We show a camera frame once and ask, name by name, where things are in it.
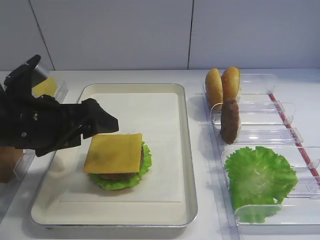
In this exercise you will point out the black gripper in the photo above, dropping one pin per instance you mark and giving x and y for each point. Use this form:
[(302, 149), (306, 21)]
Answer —
[(43, 124)]

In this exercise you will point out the yellow cheese slice front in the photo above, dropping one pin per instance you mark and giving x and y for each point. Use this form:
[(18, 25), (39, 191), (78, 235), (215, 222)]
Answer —
[(114, 154)]

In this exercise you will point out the yellow cheese slice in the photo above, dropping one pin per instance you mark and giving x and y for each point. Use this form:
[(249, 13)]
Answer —
[(47, 87), (114, 154)]

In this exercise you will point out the yellow cheese slice back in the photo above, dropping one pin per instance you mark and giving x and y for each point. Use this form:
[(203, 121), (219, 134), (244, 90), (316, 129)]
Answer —
[(47, 87)]

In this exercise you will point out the brown meat patty on tray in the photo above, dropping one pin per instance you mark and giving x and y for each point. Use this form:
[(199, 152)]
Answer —
[(122, 176)]

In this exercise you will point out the green lettuce under patty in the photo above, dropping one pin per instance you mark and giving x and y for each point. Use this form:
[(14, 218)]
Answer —
[(132, 181)]

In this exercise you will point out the brown meat patty in rack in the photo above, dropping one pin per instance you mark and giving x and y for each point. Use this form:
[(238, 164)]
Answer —
[(230, 120)]

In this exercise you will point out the green lettuce leaf in rack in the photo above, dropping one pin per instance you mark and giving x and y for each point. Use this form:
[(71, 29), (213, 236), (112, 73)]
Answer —
[(259, 181)]

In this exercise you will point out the brown bun in left rack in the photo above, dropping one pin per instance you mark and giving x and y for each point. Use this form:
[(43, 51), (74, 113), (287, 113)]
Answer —
[(9, 156)]

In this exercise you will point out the white paper tray liner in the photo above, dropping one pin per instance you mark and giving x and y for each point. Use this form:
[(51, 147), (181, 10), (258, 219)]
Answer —
[(156, 117)]

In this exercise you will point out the clear left ingredient rack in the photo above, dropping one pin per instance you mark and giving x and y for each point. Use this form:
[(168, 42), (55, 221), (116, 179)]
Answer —
[(9, 190)]

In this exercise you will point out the clear ingredient rack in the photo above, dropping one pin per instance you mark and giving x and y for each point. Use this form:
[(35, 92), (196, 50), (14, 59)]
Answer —
[(9, 190), (266, 122)]

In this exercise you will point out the cream metal serving tray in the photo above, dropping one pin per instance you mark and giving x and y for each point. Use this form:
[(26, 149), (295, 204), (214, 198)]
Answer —
[(48, 210)]

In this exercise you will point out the golden bun half left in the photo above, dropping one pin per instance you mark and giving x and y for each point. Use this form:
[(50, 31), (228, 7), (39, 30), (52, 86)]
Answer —
[(214, 89)]

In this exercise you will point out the golden bun half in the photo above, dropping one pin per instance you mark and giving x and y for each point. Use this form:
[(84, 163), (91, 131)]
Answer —
[(230, 82), (214, 89)]

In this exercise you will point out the golden bun half right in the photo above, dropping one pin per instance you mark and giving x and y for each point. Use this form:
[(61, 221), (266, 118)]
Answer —
[(230, 82)]

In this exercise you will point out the clear right ingredient rack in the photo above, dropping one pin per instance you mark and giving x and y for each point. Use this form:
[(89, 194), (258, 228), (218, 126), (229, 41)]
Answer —
[(266, 122)]

